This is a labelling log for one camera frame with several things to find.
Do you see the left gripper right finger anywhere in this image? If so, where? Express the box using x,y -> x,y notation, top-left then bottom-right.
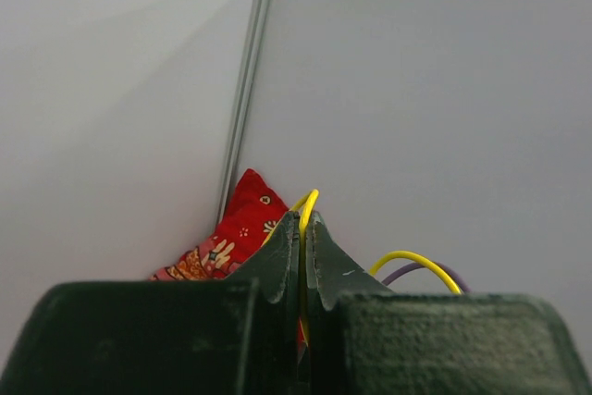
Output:
304,211 -> 393,394

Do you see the red patterned pillow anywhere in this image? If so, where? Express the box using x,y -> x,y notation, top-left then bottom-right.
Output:
150,168 -> 289,281

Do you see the thin yellow wire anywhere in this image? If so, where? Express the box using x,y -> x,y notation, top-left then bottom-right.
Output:
261,189 -> 463,350

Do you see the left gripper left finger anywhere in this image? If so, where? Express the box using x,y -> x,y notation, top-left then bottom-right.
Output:
228,211 -> 300,389

